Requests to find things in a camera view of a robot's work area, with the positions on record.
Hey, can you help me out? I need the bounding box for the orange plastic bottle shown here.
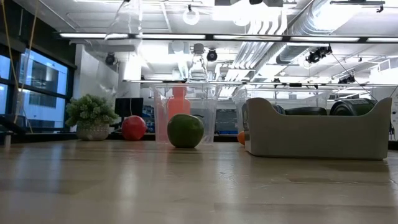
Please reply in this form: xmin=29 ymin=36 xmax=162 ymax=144
xmin=167 ymin=86 xmax=192 ymax=121

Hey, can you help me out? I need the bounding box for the clear plastic bin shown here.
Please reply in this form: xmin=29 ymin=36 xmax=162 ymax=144
xmin=150 ymin=83 xmax=223 ymax=146
xmin=231 ymin=85 xmax=332 ymax=134

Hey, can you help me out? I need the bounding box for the green apple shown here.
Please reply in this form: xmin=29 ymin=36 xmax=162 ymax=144
xmin=167 ymin=113 xmax=205 ymax=149

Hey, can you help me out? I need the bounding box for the long ceiling light strip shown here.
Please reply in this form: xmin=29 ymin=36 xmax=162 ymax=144
xmin=58 ymin=32 xmax=398 ymax=44
xmin=123 ymin=79 xmax=398 ymax=88

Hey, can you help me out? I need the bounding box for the red pomegranate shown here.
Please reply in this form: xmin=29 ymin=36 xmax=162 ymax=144
xmin=121 ymin=115 xmax=147 ymax=141

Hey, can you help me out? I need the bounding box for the black computer monitor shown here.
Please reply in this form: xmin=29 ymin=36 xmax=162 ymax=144
xmin=114 ymin=97 xmax=144 ymax=125

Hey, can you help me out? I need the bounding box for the round white ceiling lamp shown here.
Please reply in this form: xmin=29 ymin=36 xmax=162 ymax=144
xmin=182 ymin=7 xmax=201 ymax=26

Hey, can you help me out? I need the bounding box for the small green potted plant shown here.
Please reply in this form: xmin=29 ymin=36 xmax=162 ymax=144
xmin=65 ymin=94 xmax=119 ymax=142

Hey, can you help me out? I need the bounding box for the silver ventilation duct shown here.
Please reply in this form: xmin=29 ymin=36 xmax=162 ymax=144
xmin=275 ymin=0 xmax=352 ymax=65

